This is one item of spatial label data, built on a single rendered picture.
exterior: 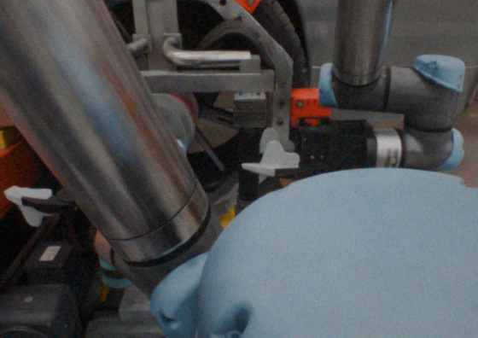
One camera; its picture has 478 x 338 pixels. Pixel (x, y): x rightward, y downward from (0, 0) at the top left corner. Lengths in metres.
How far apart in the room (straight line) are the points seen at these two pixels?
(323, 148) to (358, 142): 0.06
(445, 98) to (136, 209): 0.52
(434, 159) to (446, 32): 0.53
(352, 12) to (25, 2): 0.40
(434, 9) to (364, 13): 0.63
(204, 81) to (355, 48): 0.23
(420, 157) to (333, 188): 0.53
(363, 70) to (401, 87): 0.08
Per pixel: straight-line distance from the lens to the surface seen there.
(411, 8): 1.11
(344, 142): 0.65
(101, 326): 1.35
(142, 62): 0.93
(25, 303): 1.12
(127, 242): 0.26
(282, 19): 0.89
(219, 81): 0.62
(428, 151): 0.69
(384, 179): 0.16
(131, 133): 0.22
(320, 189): 0.15
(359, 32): 0.54
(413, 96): 0.65
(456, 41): 1.18
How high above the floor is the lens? 1.12
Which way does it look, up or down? 25 degrees down
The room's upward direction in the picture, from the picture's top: straight up
